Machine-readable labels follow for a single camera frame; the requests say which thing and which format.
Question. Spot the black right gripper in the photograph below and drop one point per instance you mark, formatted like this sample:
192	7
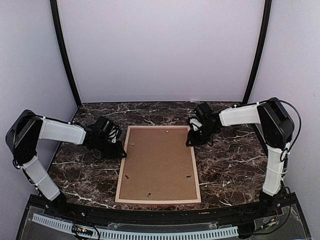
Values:
195	141

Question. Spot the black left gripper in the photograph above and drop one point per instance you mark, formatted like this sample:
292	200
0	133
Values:
117	154

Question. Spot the brown cardboard backing board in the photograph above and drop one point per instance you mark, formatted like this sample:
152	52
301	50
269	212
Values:
157	162

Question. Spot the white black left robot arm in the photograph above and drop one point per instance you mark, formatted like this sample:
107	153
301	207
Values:
23	136

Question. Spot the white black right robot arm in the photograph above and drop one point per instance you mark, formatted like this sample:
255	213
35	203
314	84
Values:
277	129

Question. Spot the small circuit board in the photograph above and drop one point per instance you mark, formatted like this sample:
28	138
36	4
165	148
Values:
81	231

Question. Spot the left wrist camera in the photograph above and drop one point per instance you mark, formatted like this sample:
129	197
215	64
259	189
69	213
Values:
114	133

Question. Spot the grey slotted cable duct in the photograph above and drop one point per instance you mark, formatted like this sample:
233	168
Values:
139	232

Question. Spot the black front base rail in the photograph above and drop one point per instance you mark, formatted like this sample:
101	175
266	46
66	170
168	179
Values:
284	220

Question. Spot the black right corner post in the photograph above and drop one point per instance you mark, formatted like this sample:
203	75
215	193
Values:
259	51

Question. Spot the black corner post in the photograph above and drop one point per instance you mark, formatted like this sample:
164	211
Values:
63	51
259	51

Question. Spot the black left corner post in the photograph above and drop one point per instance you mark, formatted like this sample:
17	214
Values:
63	51

